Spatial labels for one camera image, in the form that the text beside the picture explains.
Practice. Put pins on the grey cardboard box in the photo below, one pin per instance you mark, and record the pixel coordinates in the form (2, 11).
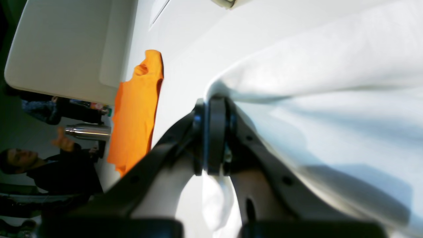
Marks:
(75, 49)

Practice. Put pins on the person in dark clothes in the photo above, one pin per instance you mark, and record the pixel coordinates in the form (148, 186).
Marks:
(72, 170)

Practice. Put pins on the white printed t-shirt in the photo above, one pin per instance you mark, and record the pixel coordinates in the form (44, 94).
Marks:
(342, 106)

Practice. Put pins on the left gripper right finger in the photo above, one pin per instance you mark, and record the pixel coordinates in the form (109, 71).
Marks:
(273, 201)

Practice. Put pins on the orange gripper handle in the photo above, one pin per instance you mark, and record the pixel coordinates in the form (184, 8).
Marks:
(135, 112)

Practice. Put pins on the steel water bottle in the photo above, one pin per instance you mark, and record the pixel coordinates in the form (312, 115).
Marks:
(89, 131)

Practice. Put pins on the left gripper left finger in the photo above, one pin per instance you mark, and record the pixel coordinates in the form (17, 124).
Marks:
(143, 203)

